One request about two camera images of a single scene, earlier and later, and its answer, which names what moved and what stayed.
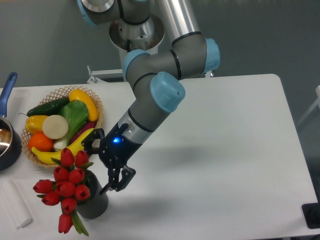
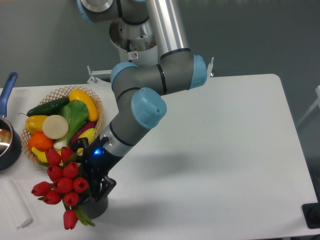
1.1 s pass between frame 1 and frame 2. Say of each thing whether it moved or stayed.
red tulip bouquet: moved
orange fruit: stayed
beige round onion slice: stayed
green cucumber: stayed
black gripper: moved
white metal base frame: stayed
